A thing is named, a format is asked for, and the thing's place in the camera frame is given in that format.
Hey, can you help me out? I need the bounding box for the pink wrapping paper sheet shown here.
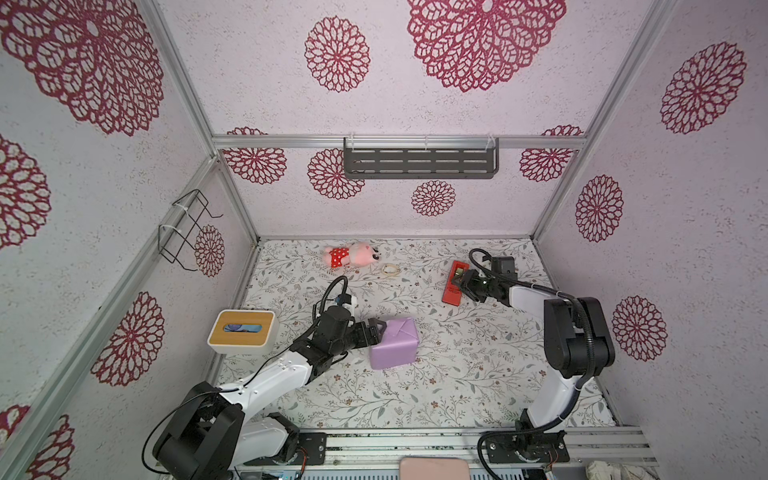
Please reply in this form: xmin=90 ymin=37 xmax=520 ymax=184
xmin=370 ymin=318 xmax=419 ymax=370

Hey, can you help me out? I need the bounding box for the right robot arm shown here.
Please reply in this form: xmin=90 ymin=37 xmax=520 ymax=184
xmin=448 ymin=248 xmax=616 ymax=479

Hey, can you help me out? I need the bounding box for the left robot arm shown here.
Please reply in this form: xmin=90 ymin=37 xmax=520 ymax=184
xmin=141 ymin=305 xmax=387 ymax=479

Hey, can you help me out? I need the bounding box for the white tissue box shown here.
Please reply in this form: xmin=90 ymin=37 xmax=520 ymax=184
xmin=207 ymin=309 xmax=279 ymax=355

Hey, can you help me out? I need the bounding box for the red tape dispenser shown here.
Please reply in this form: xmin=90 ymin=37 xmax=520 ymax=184
xmin=442 ymin=261 xmax=469 ymax=307

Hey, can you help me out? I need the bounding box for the clear tape roll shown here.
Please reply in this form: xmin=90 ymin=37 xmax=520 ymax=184
xmin=381 ymin=263 xmax=401 ymax=277

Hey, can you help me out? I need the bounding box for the pink plush toy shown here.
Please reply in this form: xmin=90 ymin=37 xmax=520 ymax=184
xmin=322 ymin=242 xmax=380 ymax=269

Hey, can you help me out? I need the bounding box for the white cloth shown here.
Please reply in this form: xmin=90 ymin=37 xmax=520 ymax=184
xmin=586 ymin=461 xmax=657 ymax=480

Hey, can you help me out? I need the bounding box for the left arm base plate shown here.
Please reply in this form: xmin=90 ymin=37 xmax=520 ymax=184
xmin=244 ymin=432 xmax=328 ymax=467

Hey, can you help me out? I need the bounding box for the grey wall shelf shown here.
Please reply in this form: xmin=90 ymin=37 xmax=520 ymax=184
xmin=342 ymin=137 xmax=499 ymax=180

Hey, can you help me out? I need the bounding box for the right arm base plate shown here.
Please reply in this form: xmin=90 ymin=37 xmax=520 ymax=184
xmin=483 ymin=431 xmax=570 ymax=464

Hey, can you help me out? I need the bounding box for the black wire wall rack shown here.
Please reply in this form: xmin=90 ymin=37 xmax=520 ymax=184
xmin=156 ymin=189 xmax=225 ymax=277

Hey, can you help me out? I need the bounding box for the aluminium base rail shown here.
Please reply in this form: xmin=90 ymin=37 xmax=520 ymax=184
xmin=298 ymin=426 xmax=658 ymax=470

